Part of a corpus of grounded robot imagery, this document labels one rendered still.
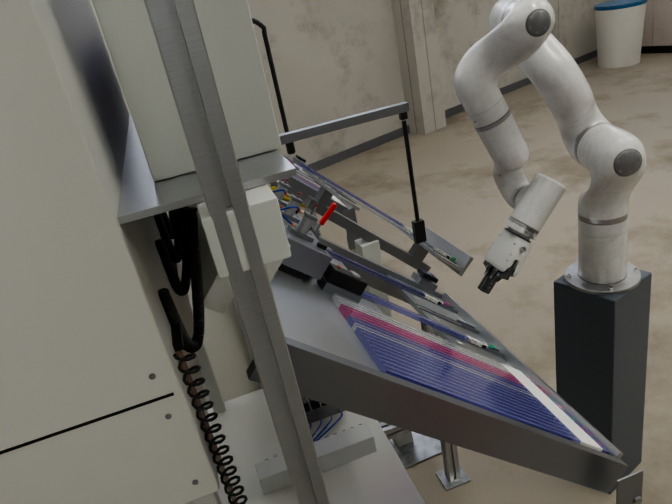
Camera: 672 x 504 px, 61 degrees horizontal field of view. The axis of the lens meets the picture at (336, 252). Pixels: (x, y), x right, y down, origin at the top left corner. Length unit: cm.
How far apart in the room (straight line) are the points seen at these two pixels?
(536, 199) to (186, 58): 112
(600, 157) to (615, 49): 622
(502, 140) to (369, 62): 428
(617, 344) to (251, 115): 127
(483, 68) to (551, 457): 82
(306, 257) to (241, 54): 43
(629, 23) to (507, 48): 631
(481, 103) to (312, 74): 395
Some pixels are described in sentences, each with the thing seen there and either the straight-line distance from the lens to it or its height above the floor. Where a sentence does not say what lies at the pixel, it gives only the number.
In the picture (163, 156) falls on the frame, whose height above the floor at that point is 142.
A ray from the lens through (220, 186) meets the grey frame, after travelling 59.
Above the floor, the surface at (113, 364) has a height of 123.
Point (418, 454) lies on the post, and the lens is 218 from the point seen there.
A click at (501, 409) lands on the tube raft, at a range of 98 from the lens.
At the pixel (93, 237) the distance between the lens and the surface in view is 63.
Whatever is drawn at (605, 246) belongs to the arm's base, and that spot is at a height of 82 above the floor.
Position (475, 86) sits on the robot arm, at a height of 129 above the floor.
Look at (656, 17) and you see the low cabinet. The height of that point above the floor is 42.
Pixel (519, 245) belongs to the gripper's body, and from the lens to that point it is 152.
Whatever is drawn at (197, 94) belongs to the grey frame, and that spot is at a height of 149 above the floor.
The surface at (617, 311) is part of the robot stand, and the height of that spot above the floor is 66.
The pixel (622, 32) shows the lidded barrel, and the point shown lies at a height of 39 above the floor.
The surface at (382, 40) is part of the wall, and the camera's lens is 576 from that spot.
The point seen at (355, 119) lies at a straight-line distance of 100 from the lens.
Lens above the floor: 157
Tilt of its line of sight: 25 degrees down
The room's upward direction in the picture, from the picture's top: 12 degrees counter-clockwise
